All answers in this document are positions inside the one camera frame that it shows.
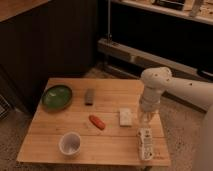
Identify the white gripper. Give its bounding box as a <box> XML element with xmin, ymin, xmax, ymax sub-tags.
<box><xmin>139</xmin><ymin>87</ymin><xmax>162</xmax><ymax>112</ymax></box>

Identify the white sponge block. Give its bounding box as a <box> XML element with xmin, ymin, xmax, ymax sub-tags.
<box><xmin>119</xmin><ymin>108</ymin><xmax>132</xmax><ymax>126</ymax></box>

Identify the clear plastic bottle with label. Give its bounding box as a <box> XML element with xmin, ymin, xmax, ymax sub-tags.
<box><xmin>138</xmin><ymin>112</ymin><xmax>154</xmax><ymax>161</ymax></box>

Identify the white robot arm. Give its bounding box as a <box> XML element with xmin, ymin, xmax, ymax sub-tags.
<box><xmin>139</xmin><ymin>67</ymin><xmax>213</xmax><ymax>171</ymax></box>

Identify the orange carrot toy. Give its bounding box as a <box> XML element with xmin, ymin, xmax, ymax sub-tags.
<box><xmin>89</xmin><ymin>115</ymin><xmax>105</xmax><ymax>130</ymax></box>

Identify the dark grey rectangular block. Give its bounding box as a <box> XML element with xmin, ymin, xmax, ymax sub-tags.
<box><xmin>84</xmin><ymin>89</ymin><xmax>94</xmax><ymax>105</ymax></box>

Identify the wooden table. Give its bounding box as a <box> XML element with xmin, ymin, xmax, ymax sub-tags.
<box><xmin>17</xmin><ymin>78</ymin><xmax>170</xmax><ymax>166</ymax></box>

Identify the green bowl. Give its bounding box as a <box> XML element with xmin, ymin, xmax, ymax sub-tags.
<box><xmin>41</xmin><ymin>85</ymin><xmax>73</xmax><ymax>111</ymax></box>

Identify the wooden shelf top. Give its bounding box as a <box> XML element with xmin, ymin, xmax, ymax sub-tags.
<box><xmin>112</xmin><ymin>0</ymin><xmax>213</xmax><ymax>26</ymax></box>

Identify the metal vertical pole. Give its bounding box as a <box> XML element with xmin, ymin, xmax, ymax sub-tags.
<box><xmin>107</xmin><ymin>0</ymin><xmax>112</xmax><ymax>42</ymax></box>

